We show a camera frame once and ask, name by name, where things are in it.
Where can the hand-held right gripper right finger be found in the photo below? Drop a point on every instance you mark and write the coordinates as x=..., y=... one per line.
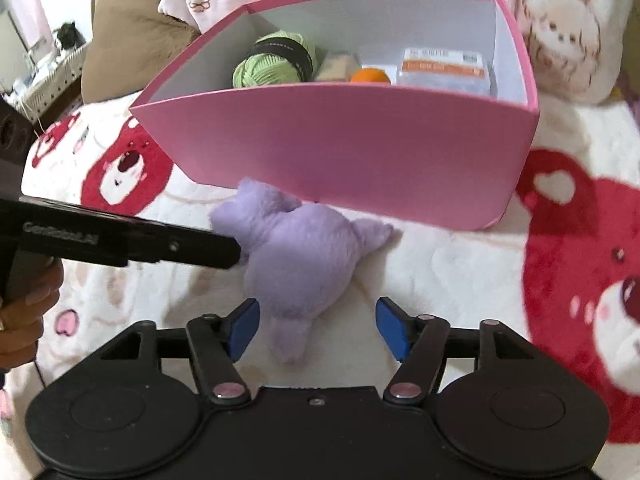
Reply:
x=392, y=330

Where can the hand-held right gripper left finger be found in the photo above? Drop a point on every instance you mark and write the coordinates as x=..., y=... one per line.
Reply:
x=242, y=330

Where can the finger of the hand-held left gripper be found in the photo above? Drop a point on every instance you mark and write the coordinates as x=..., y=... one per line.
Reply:
x=200, y=250

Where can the purple plush toy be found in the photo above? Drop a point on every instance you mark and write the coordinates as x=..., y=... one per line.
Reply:
x=300, y=250

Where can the pink cardboard box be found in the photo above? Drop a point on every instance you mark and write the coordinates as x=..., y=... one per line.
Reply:
x=350, y=150

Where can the green yarn ball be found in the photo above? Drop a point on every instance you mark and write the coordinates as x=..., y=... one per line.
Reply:
x=260, y=67

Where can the beige foundation bottle gold cap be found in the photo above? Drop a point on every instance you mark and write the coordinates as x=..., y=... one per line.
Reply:
x=337, y=67

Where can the orange makeup sponge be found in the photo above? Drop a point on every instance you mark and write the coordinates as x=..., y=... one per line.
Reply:
x=370, y=76

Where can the clear plastic box orange label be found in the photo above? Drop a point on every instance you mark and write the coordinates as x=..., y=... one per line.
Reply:
x=440, y=72

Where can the person's left hand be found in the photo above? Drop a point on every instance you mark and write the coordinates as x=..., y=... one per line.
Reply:
x=20, y=335

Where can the red bear printed blanket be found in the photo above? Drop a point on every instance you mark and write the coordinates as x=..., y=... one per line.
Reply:
x=450, y=270

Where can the patterned white storage box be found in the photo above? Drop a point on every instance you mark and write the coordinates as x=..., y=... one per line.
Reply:
x=50, y=75

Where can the grey cat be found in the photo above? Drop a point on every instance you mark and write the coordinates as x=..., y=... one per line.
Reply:
x=70, y=37

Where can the brown pillow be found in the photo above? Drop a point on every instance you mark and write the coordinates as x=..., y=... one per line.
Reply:
x=130, y=45

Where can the pink cartoon print pillow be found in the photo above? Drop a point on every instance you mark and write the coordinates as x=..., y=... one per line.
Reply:
x=565, y=35

